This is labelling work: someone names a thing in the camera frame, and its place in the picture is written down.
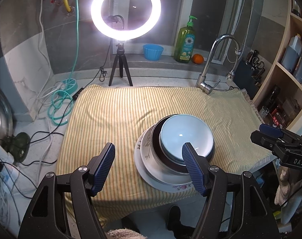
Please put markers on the red printed box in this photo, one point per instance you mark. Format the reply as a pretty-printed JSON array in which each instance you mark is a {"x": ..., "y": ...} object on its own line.
[{"x": 278, "y": 120}]

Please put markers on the teal round power strip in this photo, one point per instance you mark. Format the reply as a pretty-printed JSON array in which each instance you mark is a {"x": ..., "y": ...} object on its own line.
[{"x": 68, "y": 84}]

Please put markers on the chrome kitchen faucet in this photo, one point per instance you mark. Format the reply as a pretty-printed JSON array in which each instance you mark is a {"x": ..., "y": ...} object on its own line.
[{"x": 207, "y": 87}]

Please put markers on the stainless steel bowl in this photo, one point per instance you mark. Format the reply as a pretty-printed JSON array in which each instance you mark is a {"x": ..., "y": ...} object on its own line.
[{"x": 156, "y": 142}]

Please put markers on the orange fruit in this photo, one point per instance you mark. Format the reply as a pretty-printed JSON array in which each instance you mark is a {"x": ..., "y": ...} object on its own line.
[{"x": 198, "y": 59}]

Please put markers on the yellow striped towel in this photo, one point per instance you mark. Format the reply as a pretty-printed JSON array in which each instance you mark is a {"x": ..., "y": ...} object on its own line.
[{"x": 116, "y": 119}]

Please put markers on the person's right hand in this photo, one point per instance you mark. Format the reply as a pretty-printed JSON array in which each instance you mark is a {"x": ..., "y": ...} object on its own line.
[{"x": 285, "y": 184}]

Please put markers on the person's right forearm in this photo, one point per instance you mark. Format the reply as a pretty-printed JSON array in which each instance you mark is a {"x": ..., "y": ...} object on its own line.
[{"x": 299, "y": 204}]

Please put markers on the clear drinking glass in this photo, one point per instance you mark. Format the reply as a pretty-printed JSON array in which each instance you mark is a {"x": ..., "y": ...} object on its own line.
[{"x": 265, "y": 112}]

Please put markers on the black mini tripod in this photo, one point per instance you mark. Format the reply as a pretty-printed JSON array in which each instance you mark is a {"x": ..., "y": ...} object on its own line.
[{"x": 120, "y": 54}]

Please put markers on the steel pot lid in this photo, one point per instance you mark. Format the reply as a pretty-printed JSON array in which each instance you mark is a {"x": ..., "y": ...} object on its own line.
[{"x": 1, "y": 114}]

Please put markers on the white ceramic bowl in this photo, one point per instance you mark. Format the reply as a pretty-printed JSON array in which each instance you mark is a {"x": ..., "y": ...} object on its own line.
[{"x": 181, "y": 132}]

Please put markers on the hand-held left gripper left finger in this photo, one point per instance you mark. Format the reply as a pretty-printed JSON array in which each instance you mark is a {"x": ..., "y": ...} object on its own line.
[{"x": 103, "y": 169}]

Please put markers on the person's black shoe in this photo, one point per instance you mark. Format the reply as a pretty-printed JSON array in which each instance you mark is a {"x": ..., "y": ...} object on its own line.
[{"x": 176, "y": 219}]

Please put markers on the dark glass bottle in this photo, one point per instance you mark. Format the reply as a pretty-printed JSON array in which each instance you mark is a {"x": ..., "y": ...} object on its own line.
[{"x": 273, "y": 97}]

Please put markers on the dark knife block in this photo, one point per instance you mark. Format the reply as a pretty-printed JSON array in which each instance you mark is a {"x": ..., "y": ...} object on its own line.
[{"x": 245, "y": 79}]

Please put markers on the wooden shelf unit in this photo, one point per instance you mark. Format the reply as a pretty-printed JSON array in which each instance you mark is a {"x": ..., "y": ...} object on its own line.
[{"x": 290, "y": 76}]

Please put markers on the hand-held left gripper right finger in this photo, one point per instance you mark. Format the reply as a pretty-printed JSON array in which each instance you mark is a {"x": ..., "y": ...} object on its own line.
[{"x": 193, "y": 169}]

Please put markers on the dark green round object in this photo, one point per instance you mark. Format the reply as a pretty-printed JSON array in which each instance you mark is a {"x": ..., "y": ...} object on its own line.
[{"x": 17, "y": 147}]

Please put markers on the white power adapter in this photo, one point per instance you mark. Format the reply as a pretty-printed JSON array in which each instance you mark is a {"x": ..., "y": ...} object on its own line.
[{"x": 5, "y": 154}]

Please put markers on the blue ribbed cup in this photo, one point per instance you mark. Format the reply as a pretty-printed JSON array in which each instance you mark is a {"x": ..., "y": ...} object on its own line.
[{"x": 153, "y": 53}]

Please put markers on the green dish soap bottle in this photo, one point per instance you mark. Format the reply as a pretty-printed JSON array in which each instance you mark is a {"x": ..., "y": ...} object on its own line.
[{"x": 184, "y": 47}]

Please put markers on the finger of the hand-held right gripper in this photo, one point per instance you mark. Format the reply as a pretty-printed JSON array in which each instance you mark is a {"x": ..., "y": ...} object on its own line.
[
  {"x": 265, "y": 140},
  {"x": 270, "y": 129}
]

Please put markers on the plate with small pink flowers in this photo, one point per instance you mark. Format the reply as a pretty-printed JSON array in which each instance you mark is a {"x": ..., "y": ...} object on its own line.
[{"x": 166, "y": 183}]

